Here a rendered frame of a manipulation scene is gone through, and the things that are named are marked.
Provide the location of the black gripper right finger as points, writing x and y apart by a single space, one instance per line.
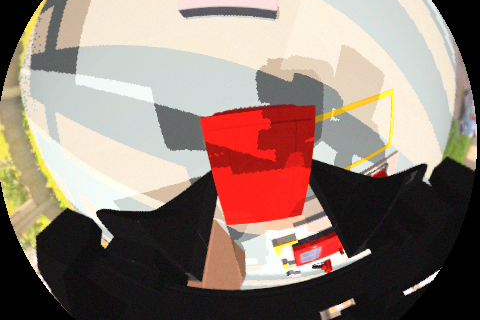
355 204

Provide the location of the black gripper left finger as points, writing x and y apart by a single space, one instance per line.
180 229

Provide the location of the yellow rectangular outline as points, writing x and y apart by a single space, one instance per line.
324 116

